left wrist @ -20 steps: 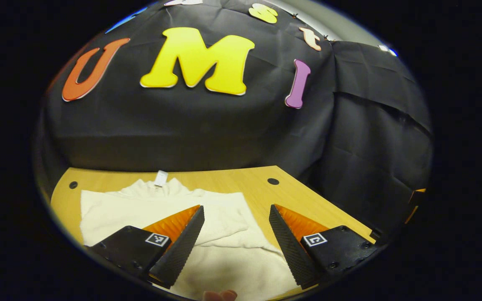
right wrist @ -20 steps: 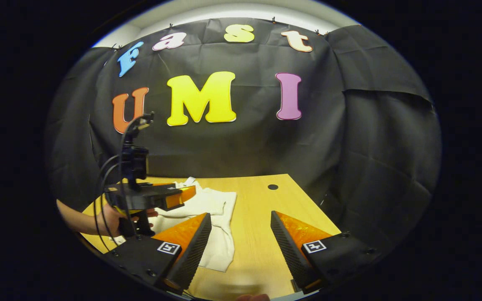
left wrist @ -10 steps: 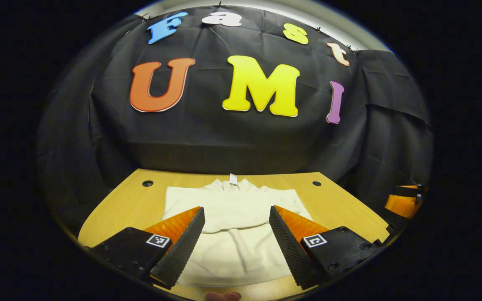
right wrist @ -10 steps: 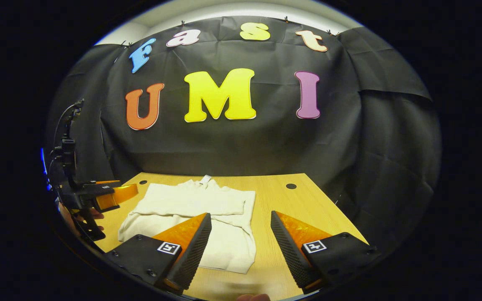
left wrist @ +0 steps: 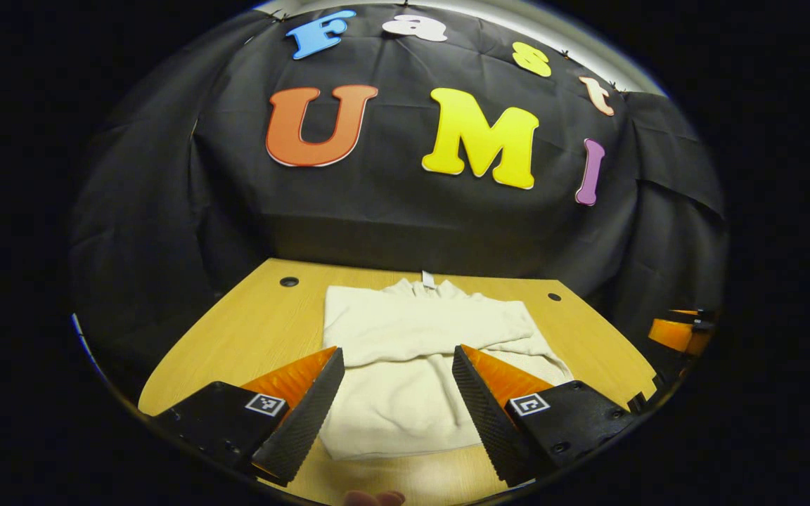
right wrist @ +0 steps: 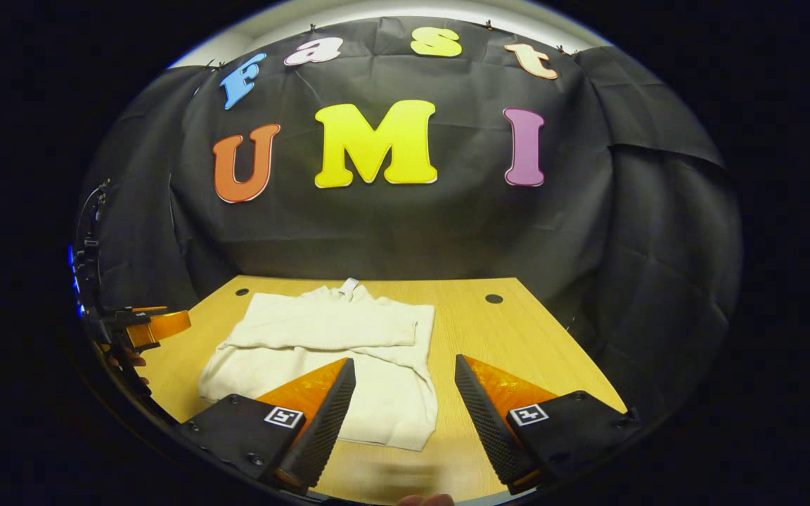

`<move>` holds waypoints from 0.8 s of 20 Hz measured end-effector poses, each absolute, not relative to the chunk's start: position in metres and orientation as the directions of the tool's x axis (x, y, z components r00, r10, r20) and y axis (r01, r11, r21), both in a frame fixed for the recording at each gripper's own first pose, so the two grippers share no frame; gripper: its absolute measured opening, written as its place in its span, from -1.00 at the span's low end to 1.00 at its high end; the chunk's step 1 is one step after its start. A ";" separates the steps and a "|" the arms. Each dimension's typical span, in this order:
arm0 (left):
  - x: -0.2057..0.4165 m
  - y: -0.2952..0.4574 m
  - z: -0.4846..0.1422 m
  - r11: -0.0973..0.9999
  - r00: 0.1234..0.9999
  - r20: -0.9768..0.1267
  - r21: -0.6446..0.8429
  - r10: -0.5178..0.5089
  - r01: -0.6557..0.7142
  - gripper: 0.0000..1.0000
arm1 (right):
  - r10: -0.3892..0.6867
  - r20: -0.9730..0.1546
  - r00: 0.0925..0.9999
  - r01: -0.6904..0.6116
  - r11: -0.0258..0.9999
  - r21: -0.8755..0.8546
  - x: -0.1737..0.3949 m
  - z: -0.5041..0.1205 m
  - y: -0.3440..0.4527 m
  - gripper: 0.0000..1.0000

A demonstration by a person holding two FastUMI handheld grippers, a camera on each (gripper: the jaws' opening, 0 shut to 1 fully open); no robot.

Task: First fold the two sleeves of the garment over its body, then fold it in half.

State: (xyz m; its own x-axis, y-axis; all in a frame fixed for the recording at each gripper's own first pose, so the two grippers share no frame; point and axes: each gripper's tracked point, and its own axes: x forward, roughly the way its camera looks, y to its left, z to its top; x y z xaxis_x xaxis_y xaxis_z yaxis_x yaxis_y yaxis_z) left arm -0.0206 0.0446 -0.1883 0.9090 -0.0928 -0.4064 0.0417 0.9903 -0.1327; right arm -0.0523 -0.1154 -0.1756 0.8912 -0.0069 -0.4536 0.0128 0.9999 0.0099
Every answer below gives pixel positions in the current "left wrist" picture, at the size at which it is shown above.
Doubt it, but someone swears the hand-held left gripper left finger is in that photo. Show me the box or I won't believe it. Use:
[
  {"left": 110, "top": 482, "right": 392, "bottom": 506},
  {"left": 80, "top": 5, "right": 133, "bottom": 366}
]
[{"left": 152, "top": 346, "right": 346, "bottom": 487}]

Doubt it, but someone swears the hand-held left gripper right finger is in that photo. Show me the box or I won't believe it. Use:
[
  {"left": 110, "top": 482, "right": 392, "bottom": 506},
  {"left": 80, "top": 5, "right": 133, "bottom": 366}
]
[{"left": 451, "top": 344, "right": 638, "bottom": 488}]

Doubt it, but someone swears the cream sweatshirt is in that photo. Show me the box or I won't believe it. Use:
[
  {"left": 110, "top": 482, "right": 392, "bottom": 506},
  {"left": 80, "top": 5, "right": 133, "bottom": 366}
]
[{"left": 319, "top": 271, "right": 574, "bottom": 461}]

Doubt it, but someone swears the black backdrop cloth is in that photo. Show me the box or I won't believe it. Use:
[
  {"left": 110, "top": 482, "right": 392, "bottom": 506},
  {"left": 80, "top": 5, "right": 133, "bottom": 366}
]
[{"left": 71, "top": 4, "right": 729, "bottom": 394}]

